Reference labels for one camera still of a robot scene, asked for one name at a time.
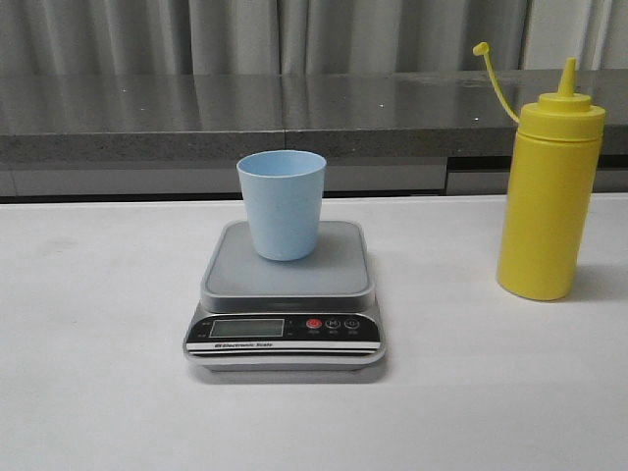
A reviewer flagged light blue plastic cup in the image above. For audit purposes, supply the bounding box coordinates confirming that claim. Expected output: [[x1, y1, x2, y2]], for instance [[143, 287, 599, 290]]
[[236, 150, 327, 261]]

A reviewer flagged yellow squeeze bottle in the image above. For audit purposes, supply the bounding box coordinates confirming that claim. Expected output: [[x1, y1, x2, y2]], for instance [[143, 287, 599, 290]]
[[473, 42, 606, 301]]

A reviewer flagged digital kitchen scale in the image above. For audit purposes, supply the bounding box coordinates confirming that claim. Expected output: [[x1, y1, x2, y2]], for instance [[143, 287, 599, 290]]
[[183, 221, 387, 371]]

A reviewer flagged grey stone counter ledge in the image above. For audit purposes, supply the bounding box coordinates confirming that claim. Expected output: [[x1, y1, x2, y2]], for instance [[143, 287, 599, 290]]
[[0, 68, 628, 163]]

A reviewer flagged grey curtain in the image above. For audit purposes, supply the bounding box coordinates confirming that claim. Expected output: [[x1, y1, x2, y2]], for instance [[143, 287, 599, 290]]
[[1, 1, 627, 77]]

